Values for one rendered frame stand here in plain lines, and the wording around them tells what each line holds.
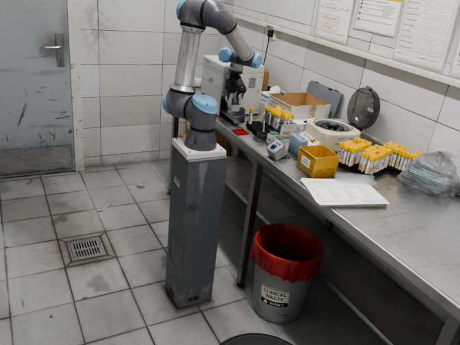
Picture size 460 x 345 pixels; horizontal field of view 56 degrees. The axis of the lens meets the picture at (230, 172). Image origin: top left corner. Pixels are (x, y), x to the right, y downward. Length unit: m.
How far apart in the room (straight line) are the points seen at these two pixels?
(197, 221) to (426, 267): 1.06
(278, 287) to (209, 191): 0.60
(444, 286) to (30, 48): 2.96
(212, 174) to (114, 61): 1.85
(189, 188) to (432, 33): 1.30
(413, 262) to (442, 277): 0.09
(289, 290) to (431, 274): 0.92
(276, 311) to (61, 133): 2.21
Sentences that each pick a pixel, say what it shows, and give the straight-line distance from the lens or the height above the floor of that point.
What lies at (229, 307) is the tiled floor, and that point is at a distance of 2.48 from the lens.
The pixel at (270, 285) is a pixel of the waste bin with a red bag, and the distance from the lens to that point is 2.26.
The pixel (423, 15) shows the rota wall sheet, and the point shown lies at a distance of 2.27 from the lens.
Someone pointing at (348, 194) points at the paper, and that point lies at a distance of 1.84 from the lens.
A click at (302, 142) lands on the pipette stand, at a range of 2.06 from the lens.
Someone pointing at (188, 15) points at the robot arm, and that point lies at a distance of 1.98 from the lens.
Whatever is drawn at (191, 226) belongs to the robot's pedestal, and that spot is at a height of 0.52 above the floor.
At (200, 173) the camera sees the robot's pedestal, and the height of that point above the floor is 0.81.
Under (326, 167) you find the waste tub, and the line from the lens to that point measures 1.95.
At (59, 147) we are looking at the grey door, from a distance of 3.71.
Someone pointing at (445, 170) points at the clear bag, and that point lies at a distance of 2.06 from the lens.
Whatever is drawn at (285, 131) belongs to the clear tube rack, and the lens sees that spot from 2.35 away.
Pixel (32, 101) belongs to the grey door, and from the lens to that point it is 3.57.
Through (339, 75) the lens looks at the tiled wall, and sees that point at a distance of 2.65.
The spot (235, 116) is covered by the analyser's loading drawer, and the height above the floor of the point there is 0.93.
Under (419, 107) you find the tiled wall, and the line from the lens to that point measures 2.27.
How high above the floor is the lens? 1.67
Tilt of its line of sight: 25 degrees down
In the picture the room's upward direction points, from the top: 7 degrees clockwise
